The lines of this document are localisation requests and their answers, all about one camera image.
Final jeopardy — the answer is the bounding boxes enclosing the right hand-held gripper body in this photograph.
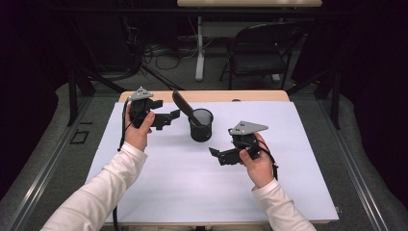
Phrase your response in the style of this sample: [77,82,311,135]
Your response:
[218,120,269,167]

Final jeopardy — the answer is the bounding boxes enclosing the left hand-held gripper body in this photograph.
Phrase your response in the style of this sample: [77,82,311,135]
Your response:
[128,86,171,131]

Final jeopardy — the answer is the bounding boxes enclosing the black comb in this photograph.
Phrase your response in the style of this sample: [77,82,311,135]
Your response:
[171,90,203,127]

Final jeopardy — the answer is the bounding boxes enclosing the black mesh pen cup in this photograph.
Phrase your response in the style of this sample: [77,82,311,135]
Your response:
[188,108,215,143]

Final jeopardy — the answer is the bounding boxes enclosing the person's left hand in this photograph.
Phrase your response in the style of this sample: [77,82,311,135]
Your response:
[124,104,156,152]

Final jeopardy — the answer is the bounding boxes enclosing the person's right hand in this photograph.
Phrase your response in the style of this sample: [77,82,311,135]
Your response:
[239,134,276,190]

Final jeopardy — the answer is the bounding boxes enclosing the light wooden table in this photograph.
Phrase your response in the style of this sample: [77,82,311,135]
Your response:
[76,90,323,227]

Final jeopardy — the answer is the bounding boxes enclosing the white table cover board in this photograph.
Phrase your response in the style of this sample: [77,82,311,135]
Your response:
[69,101,340,224]

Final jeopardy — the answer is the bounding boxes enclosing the black folding chair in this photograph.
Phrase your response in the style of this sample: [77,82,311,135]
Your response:
[218,22,306,90]

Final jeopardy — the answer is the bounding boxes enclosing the white-legged desk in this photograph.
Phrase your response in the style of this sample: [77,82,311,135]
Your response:
[176,0,323,83]

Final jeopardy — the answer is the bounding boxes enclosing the left hand-held gripper black cable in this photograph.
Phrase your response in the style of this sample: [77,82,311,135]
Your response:
[112,99,133,231]

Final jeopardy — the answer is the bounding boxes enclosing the hand-held gripper black cable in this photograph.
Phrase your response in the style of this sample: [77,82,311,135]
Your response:
[112,99,133,231]
[253,141,279,181]

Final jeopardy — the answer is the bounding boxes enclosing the tangle of floor cables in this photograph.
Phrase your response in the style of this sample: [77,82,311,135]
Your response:
[128,15,213,71]

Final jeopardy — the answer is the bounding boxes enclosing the right hand-held gripper black cable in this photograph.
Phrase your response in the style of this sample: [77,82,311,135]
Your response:
[253,141,279,181]

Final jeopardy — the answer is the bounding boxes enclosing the black metal frame stand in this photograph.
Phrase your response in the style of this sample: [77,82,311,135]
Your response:
[285,66,342,131]
[65,64,128,127]

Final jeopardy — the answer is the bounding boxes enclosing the grey metal floor rail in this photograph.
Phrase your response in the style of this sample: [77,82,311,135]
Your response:
[316,95,391,231]
[4,95,94,231]

